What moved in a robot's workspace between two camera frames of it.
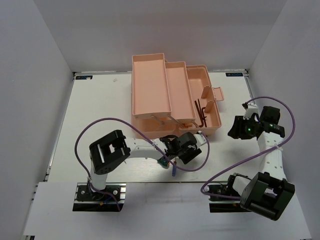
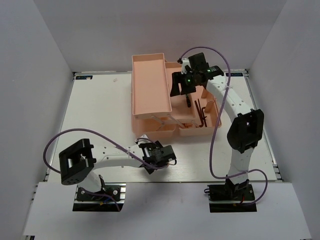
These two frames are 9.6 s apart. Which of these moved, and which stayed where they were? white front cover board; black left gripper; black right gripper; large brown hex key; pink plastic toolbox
Moved: black right gripper; black left gripper
Stayed: pink plastic toolbox; large brown hex key; white front cover board
